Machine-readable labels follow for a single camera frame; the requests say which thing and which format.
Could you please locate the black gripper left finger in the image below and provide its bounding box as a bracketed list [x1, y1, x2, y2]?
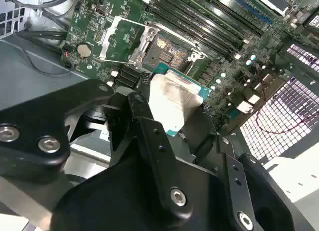
[0, 78, 194, 220]

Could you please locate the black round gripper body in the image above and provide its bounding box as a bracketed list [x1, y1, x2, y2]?
[51, 138, 236, 231]

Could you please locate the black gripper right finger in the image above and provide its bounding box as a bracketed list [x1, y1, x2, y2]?
[189, 105, 311, 231]

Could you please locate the silver-topped CPU plate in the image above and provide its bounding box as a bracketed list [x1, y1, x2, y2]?
[147, 61, 214, 138]

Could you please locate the metal CPU socket cover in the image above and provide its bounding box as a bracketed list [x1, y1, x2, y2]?
[98, 16, 160, 66]

